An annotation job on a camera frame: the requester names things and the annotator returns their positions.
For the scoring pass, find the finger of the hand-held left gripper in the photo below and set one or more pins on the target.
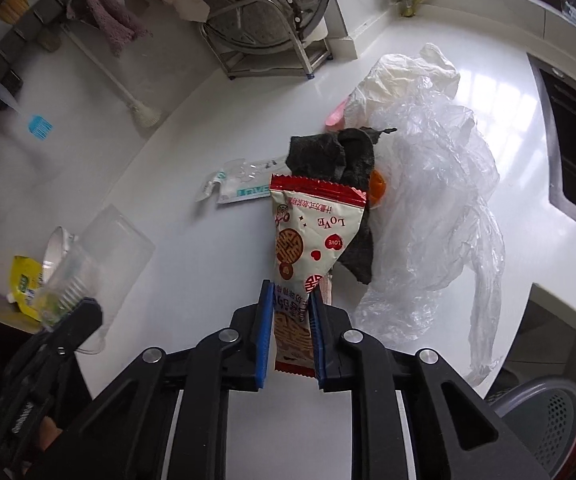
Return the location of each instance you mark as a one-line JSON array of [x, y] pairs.
[[80, 317]]

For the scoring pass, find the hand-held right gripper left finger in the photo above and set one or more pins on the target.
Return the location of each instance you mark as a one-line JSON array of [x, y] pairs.
[[264, 340]]

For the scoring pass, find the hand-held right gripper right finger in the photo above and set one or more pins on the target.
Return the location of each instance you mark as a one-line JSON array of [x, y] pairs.
[[319, 350]]

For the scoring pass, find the clear plastic cup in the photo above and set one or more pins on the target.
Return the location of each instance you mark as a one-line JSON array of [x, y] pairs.
[[112, 255]]

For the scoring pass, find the red and cream snack packet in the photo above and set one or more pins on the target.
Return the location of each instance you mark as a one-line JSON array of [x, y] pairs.
[[298, 240]]

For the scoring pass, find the clear wrapper with teal print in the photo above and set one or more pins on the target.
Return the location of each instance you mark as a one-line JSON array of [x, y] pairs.
[[248, 190]]

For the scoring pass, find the orange round piece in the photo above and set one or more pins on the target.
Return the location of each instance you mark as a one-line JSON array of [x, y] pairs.
[[378, 187]]

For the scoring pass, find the clear plastic bag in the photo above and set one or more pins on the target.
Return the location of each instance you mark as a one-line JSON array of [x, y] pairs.
[[433, 200]]

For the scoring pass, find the pink leaf-shaped dish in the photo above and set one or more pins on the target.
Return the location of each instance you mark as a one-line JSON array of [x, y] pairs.
[[336, 115]]

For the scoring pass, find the white plastic bag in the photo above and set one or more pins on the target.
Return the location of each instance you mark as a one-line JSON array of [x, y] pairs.
[[403, 80]]

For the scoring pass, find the yellow packet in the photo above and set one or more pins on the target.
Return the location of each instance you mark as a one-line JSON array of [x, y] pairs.
[[25, 285]]

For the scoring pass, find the blue silicone brush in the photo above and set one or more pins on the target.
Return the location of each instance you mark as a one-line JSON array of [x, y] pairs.
[[37, 124]]

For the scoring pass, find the grey perforated basket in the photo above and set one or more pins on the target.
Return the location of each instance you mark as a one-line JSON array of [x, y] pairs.
[[543, 420]]

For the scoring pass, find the mauve knitted cloth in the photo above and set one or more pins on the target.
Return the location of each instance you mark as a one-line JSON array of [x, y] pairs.
[[107, 15]]

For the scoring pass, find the wall hook rail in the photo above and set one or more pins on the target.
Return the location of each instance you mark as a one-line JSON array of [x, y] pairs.
[[32, 25]]

